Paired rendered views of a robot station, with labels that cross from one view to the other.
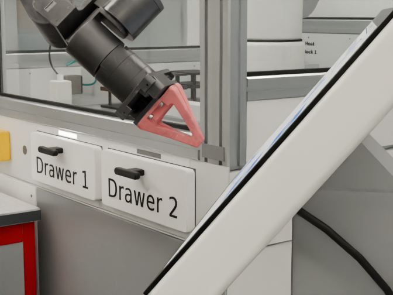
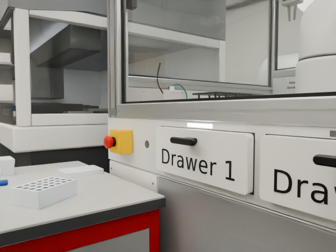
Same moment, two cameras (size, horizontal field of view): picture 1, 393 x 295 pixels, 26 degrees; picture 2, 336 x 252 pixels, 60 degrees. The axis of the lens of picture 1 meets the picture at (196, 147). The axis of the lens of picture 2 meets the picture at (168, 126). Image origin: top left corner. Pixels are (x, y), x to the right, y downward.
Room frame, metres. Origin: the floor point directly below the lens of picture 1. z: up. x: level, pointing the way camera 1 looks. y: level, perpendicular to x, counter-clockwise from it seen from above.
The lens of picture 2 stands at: (1.17, 0.34, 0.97)
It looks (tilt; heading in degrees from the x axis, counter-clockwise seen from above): 3 degrees down; 0
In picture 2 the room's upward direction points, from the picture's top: straight up
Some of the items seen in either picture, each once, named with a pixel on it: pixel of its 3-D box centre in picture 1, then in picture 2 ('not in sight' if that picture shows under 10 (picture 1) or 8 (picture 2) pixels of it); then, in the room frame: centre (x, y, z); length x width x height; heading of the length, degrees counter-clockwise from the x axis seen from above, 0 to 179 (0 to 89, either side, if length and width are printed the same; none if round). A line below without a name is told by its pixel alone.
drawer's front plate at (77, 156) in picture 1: (64, 164); (196, 154); (1.80, 0.28, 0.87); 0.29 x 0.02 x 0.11; 37
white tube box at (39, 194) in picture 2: not in sight; (45, 191); (1.85, 0.63, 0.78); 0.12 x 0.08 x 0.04; 158
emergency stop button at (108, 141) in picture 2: not in sight; (109, 141); (2.04, 0.52, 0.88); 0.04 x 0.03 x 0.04; 37
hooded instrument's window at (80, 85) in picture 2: not in sight; (78, 88); (3.38, 1.03, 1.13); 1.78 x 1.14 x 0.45; 37
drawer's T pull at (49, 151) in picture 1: (52, 150); (186, 140); (1.79, 0.30, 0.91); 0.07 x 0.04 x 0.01; 37
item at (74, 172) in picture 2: not in sight; (80, 171); (2.12, 0.64, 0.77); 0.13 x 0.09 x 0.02; 126
